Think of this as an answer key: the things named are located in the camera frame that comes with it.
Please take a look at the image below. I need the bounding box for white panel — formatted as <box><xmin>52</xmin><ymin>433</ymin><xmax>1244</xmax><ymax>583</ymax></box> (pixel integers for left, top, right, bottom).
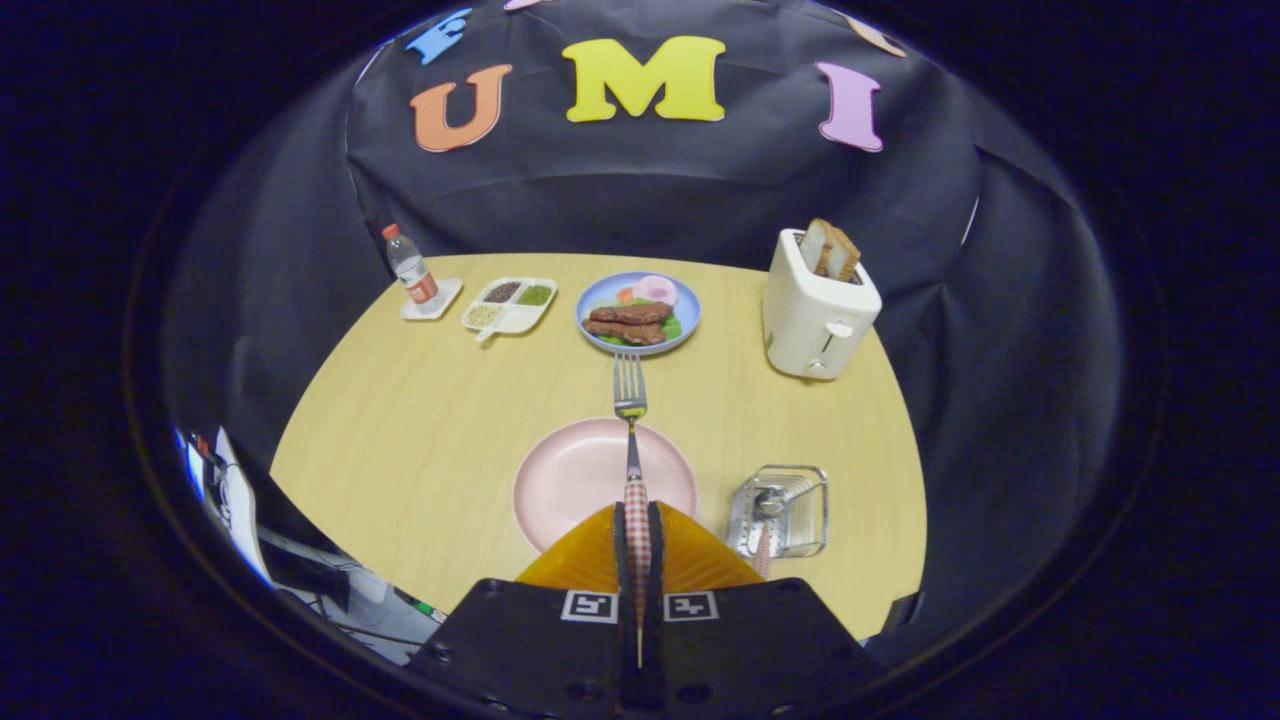
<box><xmin>213</xmin><ymin>428</ymin><xmax>276</xmax><ymax>586</ymax></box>

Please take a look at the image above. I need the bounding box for dark box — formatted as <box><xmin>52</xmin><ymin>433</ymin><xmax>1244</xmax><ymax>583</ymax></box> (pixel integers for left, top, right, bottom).
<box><xmin>258</xmin><ymin>535</ymin><xmax>351</xmax><ymax>601</ymax></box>

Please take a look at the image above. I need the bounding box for white divided condiment tray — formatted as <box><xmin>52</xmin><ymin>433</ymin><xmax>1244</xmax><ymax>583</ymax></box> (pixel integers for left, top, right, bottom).
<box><xmin>461</xmin><ymin>277</ymin><xmax>559</xmax><ymax>342</ymax></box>

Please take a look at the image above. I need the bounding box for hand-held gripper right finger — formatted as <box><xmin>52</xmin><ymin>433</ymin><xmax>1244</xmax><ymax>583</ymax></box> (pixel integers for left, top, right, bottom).
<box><xmin>648</xmin><ymin>500</ymin><xmax>881</xmax><ymax>720</ymax></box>

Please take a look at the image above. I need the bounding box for spoon with checked handle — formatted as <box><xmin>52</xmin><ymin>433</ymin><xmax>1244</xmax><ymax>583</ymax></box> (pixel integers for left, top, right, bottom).
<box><xmin>752</xmin><ymin>487</ymin><xmax>791</xmax><ymax>579</ymax></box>

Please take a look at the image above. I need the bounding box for black backdrop cloth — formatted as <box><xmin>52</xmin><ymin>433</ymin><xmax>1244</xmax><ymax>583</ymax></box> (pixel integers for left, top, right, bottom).
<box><xmin>160</xmin><ymin>0</ymin><xmax>1126</xmax><ymax>666</ymax></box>

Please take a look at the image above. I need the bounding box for blue plate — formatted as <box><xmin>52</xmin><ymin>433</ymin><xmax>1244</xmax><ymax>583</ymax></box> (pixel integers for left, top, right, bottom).
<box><xmin>575</xmin><ymin>271</ymin><xmax>702</xmax><ymax>357</ymax></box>

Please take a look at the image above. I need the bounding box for pink plate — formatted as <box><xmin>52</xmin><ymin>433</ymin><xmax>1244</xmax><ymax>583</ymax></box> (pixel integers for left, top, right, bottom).
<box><xmin>512</xmin><ymin>417</ymin><xmax>699</xmax><ymax>556</ymax></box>

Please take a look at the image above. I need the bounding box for brown meat strip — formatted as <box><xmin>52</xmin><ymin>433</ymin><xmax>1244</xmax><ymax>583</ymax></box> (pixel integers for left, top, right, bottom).
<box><xmin>582</xmin><ymin>319</ymin><xmax>667</xmax><ymax>346</ymax></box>
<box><xmin>590</xmin><ymin>302</ymin><xmax>674</xmax><ymax>325</ymax></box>

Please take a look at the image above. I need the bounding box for toast slice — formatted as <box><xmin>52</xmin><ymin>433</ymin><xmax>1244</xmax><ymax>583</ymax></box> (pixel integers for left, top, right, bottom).
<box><xmin>825</xmin><ymin>226</ymin><xmax>863</xmax><ymax>284</ymax></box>
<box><xmin>798</xmin><ymin>218</ymin><xmax>836</xmax><ymax>278</ymax></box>

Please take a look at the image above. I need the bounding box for clear water bottle red label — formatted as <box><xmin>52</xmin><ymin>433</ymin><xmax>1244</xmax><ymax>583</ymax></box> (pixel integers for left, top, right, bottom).
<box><xmin>382</xmin><ymin>223</ymin><xmax>441</xmax><ymax>306</ymax></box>

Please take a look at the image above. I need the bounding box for fork with checked handle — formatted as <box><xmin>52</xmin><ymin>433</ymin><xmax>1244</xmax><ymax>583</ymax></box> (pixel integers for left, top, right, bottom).
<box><xmin>612</xmin><ymin>352</ymin><xmax>653</xmax><ymax>669</ymax></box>

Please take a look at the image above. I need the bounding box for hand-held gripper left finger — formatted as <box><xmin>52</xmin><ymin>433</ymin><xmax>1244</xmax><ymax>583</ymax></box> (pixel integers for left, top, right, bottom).
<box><xmin>405</xmin><ymin>500</ymin><xmax>638</xmax><ymax>720</ymax></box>

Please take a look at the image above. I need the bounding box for metal drainer basket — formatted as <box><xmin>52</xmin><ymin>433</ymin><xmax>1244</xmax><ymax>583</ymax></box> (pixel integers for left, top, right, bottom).
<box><xmin>726</xmin><ymin>464</ymin><xmax>830</xmax><ymax>561</ymax></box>

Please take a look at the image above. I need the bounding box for white toaster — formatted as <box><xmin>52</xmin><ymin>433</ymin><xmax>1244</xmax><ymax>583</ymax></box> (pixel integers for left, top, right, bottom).
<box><xmin>761</xmin><ymin>228</ymin><xmax>883</xmax><ymax>381</ymax></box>

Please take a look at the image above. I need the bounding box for white square coaster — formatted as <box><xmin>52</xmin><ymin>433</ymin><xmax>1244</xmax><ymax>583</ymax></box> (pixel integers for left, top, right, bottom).
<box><xmin>401</xmin><ymin>277</ymin><xmax>464</xmax><ymax>321</ymax></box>

